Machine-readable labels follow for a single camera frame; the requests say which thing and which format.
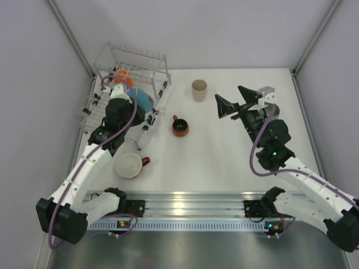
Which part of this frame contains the beige handleless cup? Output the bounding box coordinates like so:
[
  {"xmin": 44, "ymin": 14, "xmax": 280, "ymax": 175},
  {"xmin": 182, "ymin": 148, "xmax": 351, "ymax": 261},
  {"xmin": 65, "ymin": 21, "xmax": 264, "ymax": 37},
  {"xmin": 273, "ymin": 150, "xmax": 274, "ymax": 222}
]
[{"xmin": 191, "ymin": 79, "xmax": 208, "ymax": 103}]

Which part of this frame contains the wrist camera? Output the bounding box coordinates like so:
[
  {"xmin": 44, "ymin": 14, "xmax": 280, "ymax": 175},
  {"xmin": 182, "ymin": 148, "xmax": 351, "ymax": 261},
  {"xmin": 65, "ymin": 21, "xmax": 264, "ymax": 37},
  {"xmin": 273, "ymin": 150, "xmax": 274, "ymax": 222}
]
[
  {"xmin": 103, "ymin": 84, "xmax": 128, "ymax": 99},
  {"xmin": 257, "ymin": 86, "xmax": 277, "ymax": 106}
]

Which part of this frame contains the silver wire dish rack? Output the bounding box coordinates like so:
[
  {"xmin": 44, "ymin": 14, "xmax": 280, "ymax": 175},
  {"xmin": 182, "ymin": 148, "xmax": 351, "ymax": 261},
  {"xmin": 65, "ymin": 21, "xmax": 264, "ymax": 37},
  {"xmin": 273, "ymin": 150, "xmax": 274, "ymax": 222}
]
[{"xmin": 80, "ymin": 42, "xmax": 172, "ymax": 150}]

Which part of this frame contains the orange mug black handle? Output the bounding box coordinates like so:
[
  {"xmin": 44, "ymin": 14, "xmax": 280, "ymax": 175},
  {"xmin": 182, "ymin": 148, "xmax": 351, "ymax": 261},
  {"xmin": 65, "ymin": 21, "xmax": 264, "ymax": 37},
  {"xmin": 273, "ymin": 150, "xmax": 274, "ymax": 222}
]
[{"xmin": 113, "ymin": 69, "xmax": 134, "ymax": 87}]

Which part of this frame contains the brown mug black interior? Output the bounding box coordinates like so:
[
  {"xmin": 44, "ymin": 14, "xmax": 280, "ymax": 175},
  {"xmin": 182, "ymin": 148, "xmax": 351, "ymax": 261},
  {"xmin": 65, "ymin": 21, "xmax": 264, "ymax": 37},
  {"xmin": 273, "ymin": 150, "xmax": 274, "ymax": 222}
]
[{"xmin": 172, "ymin": 115, "xmax": 189, "ymax": 137}]

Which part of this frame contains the perforated grey cable duct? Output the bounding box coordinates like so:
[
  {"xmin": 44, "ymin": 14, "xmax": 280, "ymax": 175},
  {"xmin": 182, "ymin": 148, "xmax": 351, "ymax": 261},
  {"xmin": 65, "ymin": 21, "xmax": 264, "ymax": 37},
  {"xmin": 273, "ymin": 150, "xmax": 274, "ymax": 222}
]
[{"xmin": 88, "ymin": 219, "xmax": 281, "ymax": 232}]

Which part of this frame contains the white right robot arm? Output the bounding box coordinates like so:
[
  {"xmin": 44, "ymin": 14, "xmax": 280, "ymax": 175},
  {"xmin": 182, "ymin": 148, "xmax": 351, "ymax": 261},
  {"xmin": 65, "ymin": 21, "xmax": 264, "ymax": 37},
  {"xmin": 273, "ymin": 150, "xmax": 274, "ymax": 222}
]
[{"xmin": 215, "ymin": 86, "xmax": 358, "ymax": 253}]

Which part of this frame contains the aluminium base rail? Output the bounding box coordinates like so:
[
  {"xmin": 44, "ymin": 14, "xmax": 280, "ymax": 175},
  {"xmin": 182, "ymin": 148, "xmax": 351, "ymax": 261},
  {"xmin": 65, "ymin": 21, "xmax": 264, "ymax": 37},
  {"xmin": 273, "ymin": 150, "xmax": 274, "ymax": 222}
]
[{"xmin": 126, "ymin": 191, "xmax": 264, "ymax": 219}]

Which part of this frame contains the grey green speckled mug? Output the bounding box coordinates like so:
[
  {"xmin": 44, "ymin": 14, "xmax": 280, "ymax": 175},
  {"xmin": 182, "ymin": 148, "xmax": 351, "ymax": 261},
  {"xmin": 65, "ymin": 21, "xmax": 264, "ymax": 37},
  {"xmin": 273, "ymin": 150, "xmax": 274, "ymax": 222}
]
[{"xmin": 270, "ymin": 104, "xmax": 280, "ymax": 119}]

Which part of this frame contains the red mug white interior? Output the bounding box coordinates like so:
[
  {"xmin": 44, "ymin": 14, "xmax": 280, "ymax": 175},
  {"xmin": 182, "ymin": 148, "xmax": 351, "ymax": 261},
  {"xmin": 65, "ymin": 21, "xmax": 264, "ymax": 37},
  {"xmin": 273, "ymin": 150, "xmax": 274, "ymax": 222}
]
[{"xmin": 115, "ymin": 152, "xmax": 151, "ymax": 179}]

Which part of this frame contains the blue mug white interior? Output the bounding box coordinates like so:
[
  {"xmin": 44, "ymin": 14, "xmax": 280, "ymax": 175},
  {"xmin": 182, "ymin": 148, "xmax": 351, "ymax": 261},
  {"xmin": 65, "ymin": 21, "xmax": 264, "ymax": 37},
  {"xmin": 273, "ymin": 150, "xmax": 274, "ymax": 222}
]
[{"xmin": 127, "ymin": 87, "xmax": 154, "ymax": 113}]

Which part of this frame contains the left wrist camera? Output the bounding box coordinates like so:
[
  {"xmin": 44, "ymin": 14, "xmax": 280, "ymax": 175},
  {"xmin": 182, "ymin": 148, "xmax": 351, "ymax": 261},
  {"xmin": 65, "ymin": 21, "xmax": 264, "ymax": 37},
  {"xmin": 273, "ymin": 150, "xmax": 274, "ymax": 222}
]
[{"xmin": 103, "ymin": 84, "xmax": 128, "ymax": 99}]

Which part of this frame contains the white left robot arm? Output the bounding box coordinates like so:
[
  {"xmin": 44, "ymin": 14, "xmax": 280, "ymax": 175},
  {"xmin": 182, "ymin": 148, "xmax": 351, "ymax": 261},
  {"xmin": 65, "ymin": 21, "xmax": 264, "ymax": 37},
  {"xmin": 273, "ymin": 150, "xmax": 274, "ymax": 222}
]
[{"xmin": 36, "ymin": 83, "xmax": 145, "ymax": 249}]

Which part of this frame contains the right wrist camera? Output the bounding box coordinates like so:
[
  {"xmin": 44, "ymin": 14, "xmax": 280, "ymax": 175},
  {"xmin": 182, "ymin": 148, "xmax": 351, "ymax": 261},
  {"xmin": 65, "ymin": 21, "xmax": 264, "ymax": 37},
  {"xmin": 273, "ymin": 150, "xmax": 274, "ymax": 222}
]
[{"xmin": 257, "ymin": 86, "xmax": 277, "ymax": 106}]

